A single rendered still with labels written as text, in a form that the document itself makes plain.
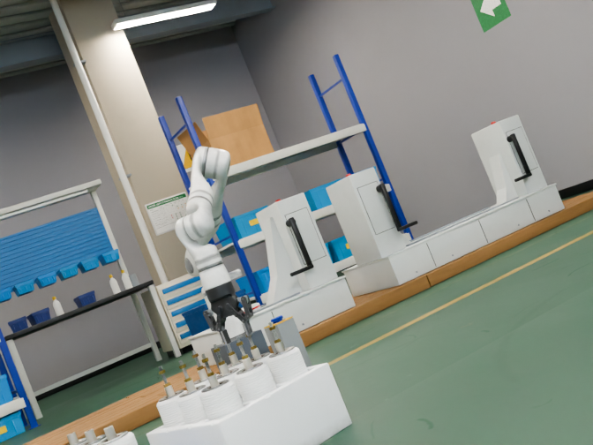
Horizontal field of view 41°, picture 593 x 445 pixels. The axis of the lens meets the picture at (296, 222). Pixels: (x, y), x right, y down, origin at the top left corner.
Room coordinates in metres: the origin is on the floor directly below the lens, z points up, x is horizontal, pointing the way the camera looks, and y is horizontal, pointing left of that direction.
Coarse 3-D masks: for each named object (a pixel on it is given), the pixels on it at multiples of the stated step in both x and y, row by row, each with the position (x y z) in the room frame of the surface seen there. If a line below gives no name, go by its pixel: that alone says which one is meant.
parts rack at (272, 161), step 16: (336, 64) 8.09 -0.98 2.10; (320, 96) 8.56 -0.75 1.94; (352, 96) 8.08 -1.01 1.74; (192, 128) 7.21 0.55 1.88; (352, 128) 8.00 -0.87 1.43; (368, 128) 8.09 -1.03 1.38; (304, 144) 7.72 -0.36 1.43; (320, 144) 7.80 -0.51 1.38; (336, 144) 8.57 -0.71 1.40; (368, 144) 8.11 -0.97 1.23; (176, 160) 7.68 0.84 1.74; (256, 160) 7.44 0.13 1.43; (272, 160) 7.52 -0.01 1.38; (288, 160) 8.26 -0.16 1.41; (240, 176) 7.98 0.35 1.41; (384, 176) 8.07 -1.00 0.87; (224, 208) 7.21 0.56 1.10; (320, 208) 7.67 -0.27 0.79; (400, 208) 8.09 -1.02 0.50; (224, 240) 7.41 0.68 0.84; (240, 240) 7.22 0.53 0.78; (256, 240) 7.29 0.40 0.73; (224, 256) 7.75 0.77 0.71; (240, 256) 7.20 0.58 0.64; (352, 256) 7.74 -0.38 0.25; (256, 288) 7.21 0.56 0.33
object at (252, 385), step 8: (256, 368) 2.10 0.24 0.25; (264, 368) 2.11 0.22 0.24; (240, 376) 2.10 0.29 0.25; (248, 376) 2.09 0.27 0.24; (256, 376) 2.09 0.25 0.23; (264, 376) 2.10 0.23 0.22; (240, 384) 2.11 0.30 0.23; (248, 384) 2.09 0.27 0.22; (256, 384) 2.09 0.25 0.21; (264, 384) 2.10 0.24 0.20; (272, 384) 2.12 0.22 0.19; (240, 392) 2.12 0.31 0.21; (248, 392) 2.10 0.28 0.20; (256, 392) 2.09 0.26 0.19; (264, 392) 2.10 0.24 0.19; (248, 400) 2.10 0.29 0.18
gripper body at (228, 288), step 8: (216, 288) 2.10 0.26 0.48; (224, 288) 2.11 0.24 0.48; (232, 288) 2.13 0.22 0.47; (208, 296) 2.12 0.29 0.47; (216, 296) 2.10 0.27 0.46; (224, 296) 2.11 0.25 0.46; (232, 296) 2.12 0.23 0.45; (216, 304) 2.14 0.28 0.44; (224, 304) 2.13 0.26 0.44; (232, 304) 2.12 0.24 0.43; (224, 312) 2.13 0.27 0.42
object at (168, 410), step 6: (174, 396) 2.20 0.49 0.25; (162, 402) 2.20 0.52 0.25; (168, 402) 2.19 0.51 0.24; (174, 402) 2.20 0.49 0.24; (162, 408) 2.20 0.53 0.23; (168, 408) 2.19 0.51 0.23; (174, 408) 2.19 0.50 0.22; (162, 414) 2.21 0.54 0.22; (168, 414) 2.20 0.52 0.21; (174, 414) 2.19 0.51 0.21; (180, 414) 2.19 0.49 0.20; (162, 420) 2.22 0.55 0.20; (168, 420) 2.20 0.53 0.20; (174, 420) 2.19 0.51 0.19; (180, 420) 2.19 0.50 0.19; (168, 426) 2.21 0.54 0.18
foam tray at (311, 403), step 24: (288, 384) 2.11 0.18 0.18; (312, 384) 2.16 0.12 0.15; (264, 408) 2.04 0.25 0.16; (288, 408) 2.09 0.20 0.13; (312, 408) 2.14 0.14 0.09; (336, 408) 2.19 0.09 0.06; (168, 432) 2.15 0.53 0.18; (192, 432) 2.06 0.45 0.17; (216, 432) 1.97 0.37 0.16; (240, 432) 1.98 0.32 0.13; (264, 432) 2.03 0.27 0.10; (288, 432) 2.07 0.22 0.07; (312, 432) 2.12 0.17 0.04; (336, 432) 2.17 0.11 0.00
